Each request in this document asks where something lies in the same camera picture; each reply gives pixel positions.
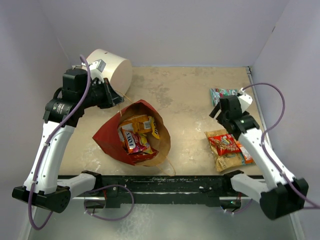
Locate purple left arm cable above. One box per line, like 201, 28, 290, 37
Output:
27, 54, 91, 230

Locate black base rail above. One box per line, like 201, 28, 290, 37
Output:
77, 175, 248, 208

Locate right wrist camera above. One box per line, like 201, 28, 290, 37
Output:
237, 88, 253, 113

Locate yellow M&M's packet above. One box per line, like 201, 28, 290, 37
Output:
148, 116, 160, 140

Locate white cylinder container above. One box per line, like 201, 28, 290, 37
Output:
86, 49, 133, 94

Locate gold chips bag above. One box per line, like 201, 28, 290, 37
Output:
204, 129, 255, 172

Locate orange yellow snack bag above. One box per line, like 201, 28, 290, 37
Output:
117, 114, 154, 134

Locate red snack packet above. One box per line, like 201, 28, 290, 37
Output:
208, 134, 241, 156

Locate red paper bag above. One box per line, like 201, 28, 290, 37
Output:
92, 99, 176, 177

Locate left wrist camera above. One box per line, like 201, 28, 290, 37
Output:
72, 58, 106, 81

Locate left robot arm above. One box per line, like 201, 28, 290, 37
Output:
12, 67, 124, 213

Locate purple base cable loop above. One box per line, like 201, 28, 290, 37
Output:
83, 184, 136, 222

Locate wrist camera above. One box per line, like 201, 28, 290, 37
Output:
237, 88, 253, 113
72, 58, 106, 81

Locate teal candy packet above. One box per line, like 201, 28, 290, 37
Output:
210, 88, 238, 107

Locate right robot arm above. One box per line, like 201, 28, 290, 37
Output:
210, 93, 309, 220

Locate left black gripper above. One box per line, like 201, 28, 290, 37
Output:
79, 77, 124, 109

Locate orange Fox's candy bag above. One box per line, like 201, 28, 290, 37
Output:
122, 130, 154, 154

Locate orange small snack packet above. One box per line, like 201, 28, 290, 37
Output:
236, 141, 254, 165

